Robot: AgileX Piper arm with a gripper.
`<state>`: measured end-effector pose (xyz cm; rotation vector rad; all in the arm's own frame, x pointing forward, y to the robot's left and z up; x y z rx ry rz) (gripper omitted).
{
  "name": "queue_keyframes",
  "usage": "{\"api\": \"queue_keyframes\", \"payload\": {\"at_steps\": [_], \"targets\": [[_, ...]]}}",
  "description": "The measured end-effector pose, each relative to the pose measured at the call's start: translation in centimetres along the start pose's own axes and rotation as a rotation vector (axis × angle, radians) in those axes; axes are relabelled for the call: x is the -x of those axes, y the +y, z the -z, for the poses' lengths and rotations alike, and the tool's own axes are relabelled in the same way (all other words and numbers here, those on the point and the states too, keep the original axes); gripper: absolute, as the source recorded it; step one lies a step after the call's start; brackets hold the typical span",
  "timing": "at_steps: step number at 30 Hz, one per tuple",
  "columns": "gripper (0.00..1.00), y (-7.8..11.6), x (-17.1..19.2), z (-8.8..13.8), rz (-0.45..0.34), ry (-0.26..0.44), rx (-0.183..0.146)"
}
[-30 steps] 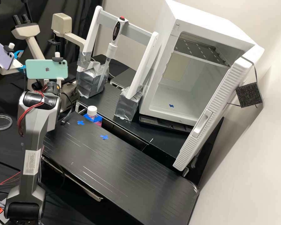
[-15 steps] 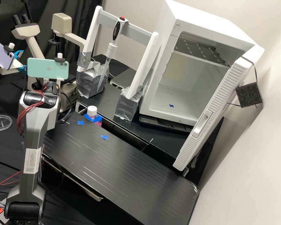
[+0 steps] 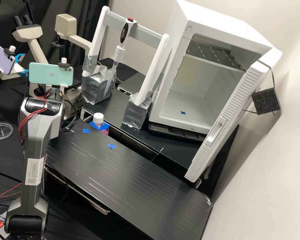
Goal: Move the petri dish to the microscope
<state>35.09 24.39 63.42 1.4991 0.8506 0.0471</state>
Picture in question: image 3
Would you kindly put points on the right wrist camera phone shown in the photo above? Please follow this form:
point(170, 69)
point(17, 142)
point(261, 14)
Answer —
point(50, 73)

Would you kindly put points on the white incubator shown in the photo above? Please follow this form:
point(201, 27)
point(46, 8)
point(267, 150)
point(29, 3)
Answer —
point(210, 27)

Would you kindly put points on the black platform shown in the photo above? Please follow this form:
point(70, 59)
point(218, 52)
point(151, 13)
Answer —
point(120, 110)
point(127, 180)
point(127, 69)
point(133, 83)

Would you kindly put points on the cream microscope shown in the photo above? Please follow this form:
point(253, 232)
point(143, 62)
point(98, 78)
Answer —
point(27, 32)

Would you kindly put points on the incubator door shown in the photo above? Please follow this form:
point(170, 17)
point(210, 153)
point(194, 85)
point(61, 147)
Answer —
point(230, 120)

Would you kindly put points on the wrist camera phone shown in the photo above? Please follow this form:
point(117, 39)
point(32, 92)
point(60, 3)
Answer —
point(0, 56)
point(50, 73)

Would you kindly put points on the left wrist camera phone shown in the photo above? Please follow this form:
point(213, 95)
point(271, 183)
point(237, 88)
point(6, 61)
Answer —
point(0, 56)

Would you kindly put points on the white pipette stand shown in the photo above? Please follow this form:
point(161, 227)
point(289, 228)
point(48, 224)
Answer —
point(150, 75)

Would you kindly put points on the small bottle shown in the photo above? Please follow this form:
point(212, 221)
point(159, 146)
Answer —
point(98, 117)

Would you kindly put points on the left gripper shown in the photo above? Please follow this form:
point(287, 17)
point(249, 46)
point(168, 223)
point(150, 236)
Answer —
point(13, 71)

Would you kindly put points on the petri dish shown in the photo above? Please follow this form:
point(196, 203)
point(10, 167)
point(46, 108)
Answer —
point(0, 130)

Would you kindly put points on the pipette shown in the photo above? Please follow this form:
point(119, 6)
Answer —
point(125, 31)

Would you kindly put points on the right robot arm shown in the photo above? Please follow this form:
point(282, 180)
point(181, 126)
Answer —
point(35, 140)

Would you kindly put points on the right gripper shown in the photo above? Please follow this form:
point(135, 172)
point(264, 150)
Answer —
point(62, 89)

